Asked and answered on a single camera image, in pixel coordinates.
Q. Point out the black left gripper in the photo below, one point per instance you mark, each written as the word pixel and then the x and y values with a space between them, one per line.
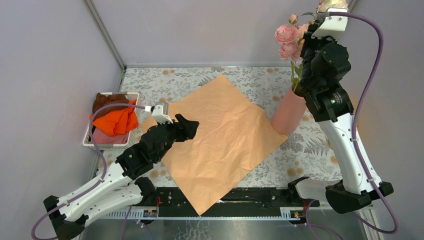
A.
pixel 186 130

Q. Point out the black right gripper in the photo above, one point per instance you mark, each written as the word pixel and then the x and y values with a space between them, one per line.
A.
pixel 309 40

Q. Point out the peach rose stem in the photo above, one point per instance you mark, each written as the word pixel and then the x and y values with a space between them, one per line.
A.
pixel 302 29

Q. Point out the pink rose stem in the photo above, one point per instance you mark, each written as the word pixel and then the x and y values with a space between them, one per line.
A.
pixel 286 36

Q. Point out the green peach wrapping paper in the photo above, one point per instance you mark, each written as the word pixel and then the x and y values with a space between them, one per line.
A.
pixel 233 137

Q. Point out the white rose stem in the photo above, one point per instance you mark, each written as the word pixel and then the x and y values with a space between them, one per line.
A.
pixel 329 6

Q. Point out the pink cylindrical vase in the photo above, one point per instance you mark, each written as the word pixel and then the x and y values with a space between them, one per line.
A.
pixel 289 113

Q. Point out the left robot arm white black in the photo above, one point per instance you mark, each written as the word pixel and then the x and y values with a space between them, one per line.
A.
pixel 121 184

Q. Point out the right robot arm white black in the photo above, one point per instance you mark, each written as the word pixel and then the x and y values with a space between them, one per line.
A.
pixel 332 109

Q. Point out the orange cloth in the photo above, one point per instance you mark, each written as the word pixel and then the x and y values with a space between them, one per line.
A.
pixel 116 120

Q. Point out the pink cloth in basket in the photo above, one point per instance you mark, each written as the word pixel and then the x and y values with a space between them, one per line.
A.
pixel 102 138

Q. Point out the brown cloth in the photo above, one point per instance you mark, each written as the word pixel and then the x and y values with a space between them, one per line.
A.
pixel 102 100

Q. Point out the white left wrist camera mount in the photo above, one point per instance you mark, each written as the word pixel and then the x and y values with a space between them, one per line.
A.
pixel 159 112

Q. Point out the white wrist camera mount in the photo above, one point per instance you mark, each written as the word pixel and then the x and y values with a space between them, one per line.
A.
pixel 332 24
pixel 159 112

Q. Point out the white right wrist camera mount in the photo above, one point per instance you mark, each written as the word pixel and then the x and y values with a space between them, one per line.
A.
pixel 332 24

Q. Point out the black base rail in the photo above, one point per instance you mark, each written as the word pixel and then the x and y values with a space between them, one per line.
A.
pixel 238 202

